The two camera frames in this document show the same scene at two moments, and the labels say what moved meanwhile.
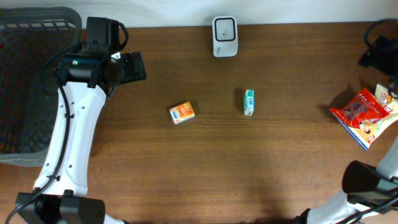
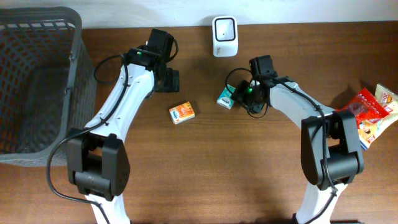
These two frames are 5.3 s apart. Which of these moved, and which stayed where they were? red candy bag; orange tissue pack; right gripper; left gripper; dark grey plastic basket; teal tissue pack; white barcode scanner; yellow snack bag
Moved: teal tissue pack; right gripper; left gripper
Stayed: white barcode scanner; red candy bag; dark grey plastic basket; yellow snack bag; orange tissue pack
